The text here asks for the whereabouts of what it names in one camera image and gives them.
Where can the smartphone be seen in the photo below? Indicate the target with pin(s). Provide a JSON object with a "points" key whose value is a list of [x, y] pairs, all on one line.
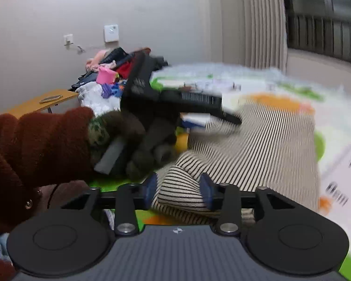
{"points": [[50, 98]]}

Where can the pile of mixed clothes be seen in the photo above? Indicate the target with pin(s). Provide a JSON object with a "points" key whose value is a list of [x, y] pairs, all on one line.
{"points": [[111, 73]]}

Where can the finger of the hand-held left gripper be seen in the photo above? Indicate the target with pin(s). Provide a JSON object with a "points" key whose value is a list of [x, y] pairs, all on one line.
{"points": [[232, 119]]}

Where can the beige curtain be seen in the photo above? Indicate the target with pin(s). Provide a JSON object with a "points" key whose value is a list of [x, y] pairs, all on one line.
{"points": [[251, 20]]}

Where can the white wall box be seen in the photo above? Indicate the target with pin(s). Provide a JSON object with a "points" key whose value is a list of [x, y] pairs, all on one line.
{"points": [[111, 33]]}

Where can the dark window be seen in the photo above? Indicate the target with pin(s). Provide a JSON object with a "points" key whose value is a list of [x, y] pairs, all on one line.
{"points": [[324, 11]]}

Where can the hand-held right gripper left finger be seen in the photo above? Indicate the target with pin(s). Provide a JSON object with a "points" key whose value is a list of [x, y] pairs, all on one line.
{"points": [[152, 189]]}

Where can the colourful printed play mat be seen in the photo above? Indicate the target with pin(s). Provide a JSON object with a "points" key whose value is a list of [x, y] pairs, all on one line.
{"points": [[324, 117]]}

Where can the wooden side table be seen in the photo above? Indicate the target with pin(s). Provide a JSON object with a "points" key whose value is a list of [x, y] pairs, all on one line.
{"points": [[38, 105]]}

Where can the person's left hand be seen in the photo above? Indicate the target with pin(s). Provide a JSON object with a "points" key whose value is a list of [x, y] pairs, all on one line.
{"points": [[149, 149]]}

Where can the black white striped garment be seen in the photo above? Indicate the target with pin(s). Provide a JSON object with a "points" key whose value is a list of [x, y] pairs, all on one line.
{"points": [[251, 152]]}

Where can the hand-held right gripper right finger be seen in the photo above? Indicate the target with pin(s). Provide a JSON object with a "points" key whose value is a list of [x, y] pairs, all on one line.
{"points": [[206, 191]]}

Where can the white wall socket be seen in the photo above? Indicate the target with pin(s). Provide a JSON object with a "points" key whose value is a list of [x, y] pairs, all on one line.
{"points": [[68, 39]]}

